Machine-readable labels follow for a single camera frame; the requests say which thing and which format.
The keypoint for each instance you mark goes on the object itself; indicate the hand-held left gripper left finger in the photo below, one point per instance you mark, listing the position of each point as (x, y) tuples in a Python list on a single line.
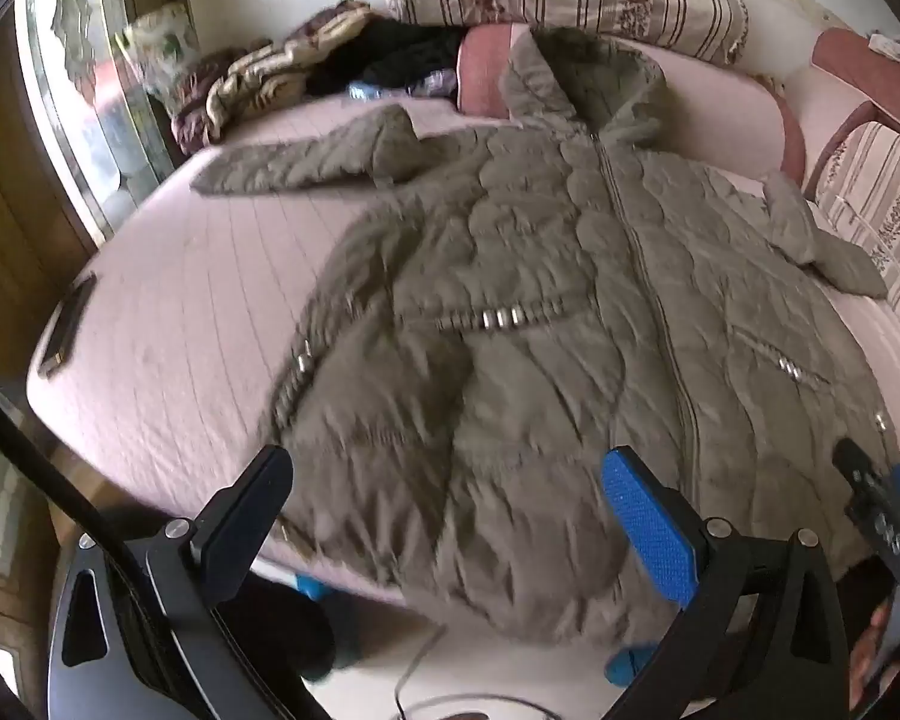
[(251, 517)]

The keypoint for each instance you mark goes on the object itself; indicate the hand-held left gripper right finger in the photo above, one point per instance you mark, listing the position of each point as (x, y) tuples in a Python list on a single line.
[(649, 532)]

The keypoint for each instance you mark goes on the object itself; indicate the olive green quilted jacket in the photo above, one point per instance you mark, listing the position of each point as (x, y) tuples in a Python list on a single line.
[(495, 315)]

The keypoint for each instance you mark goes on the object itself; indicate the person's right hand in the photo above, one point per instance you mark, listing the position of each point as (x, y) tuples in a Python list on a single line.
[(874, 652)]

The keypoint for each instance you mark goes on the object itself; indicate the blue slipper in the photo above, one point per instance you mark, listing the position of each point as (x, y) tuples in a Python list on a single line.
[(311, 586), (630, 664)]

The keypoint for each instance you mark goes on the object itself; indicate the person's leg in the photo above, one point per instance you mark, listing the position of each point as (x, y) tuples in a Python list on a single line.
[(292, 630)]

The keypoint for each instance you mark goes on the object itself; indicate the black phone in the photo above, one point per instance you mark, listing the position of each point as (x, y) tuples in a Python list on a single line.
[(67, 326)]

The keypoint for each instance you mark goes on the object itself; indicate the striped floral cloth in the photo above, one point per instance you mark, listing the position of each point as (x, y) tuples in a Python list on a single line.
[(881, 195)]

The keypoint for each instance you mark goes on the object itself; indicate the pink pillow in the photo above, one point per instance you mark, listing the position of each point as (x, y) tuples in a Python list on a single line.
[(720, 97), (855, 67)]

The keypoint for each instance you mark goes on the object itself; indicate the brown beige patterned blanket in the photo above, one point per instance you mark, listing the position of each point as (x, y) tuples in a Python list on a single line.
[(262, 79)]

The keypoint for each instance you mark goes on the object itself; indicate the blue plastic bag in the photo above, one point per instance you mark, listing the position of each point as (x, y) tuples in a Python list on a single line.
[(361, 91)]

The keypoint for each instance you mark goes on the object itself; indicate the window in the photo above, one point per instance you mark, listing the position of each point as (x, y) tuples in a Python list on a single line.
[(82, 90)]

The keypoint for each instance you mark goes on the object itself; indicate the purple floral cloth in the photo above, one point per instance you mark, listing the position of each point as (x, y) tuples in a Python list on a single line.
[(436, 81)]

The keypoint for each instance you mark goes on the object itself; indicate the floral cushion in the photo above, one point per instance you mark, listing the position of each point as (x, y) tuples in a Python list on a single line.
[(161, 45)]

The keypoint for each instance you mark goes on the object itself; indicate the black clothing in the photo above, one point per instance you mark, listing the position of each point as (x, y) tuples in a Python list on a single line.
[(405, 49)]

